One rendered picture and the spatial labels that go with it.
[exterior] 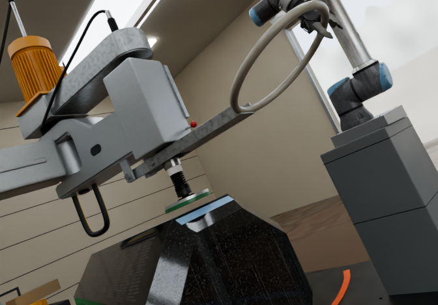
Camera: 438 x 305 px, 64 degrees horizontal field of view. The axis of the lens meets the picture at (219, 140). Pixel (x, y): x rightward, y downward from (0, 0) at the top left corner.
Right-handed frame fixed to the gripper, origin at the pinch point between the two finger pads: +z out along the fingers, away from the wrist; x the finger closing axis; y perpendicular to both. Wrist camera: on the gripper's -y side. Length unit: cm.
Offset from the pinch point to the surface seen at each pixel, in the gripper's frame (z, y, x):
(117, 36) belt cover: -73, 10, 57
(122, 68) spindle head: -60, 13, 66
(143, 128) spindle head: -35, 20, 77
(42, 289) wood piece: -20, 40, 161
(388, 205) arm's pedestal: 62, 77, 14
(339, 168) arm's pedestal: 32, 82, 16
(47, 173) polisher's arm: -65, 42, 130
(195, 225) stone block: 11, 25, 88
